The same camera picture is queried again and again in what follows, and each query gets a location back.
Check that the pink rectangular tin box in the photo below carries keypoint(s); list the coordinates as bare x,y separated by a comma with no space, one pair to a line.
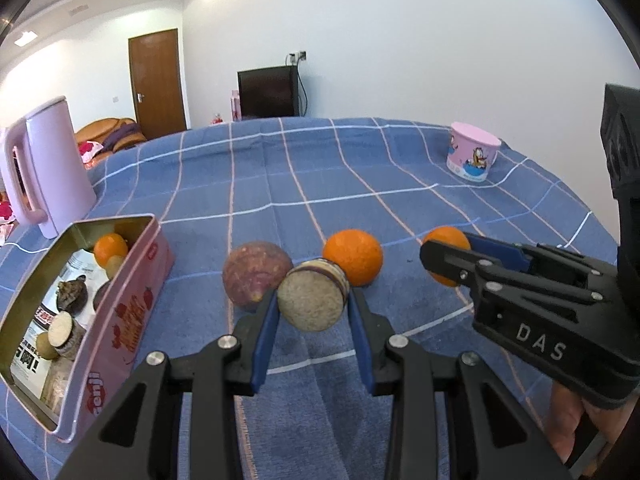
110,346

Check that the brown leather armchair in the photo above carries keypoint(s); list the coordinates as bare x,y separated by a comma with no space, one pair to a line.
115,134

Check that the yam piece in tin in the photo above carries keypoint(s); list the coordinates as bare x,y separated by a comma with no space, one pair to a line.
62,339

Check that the small orange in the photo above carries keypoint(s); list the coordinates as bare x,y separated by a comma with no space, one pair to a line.
450,236

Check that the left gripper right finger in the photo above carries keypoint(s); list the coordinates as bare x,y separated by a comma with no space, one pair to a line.
451,410

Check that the large orange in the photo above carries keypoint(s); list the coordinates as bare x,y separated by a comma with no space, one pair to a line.
108,246

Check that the orange on table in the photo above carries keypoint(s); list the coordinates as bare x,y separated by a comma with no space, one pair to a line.
357,253

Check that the printed paper in tin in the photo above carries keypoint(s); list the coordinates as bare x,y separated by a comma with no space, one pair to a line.
43,359

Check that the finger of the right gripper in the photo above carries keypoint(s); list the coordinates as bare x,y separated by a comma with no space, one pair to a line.
543,261
465,264

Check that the dark wrinkled passion fruit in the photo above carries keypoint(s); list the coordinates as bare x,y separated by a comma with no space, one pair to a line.
72,295

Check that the pink cartoon mug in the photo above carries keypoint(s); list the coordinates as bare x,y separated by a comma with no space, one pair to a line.
472,151

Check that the green kiwi fruit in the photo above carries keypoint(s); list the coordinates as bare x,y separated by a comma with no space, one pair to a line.
113,265

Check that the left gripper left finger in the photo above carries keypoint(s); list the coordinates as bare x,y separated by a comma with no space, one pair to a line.
137,434

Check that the pink electric kettle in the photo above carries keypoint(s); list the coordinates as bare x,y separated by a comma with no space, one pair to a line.
41,168

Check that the round purple passion fruit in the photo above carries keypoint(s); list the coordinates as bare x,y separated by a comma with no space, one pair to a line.
251,269

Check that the brown wooden door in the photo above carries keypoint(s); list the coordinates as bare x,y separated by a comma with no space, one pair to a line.
156,83

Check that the black television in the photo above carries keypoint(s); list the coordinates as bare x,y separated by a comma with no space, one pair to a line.
269,92

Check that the pink flower cushion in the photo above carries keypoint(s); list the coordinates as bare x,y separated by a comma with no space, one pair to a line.
88,150

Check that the white wall socket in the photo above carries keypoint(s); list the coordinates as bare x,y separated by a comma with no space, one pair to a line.
297,57

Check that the dark round mangosteen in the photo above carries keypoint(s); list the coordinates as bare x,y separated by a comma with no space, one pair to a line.
99,295

